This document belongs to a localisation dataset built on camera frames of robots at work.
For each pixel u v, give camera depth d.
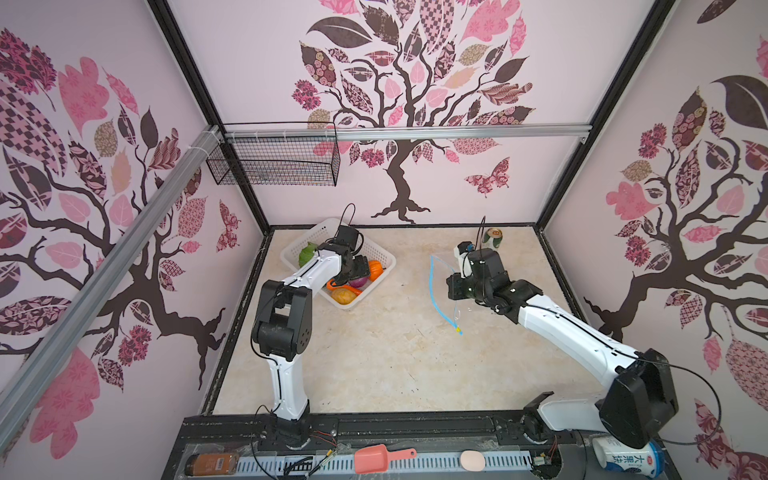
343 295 0.92
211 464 0.66
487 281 0.61
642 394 0.40
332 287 0.97
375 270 0.98
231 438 0.75
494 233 1.03
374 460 0.70
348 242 0.78
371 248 1.03
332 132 0.90
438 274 0.81
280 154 0.95
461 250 0.73
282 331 0.52
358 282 0.98
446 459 0.71
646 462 0.64
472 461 0.70
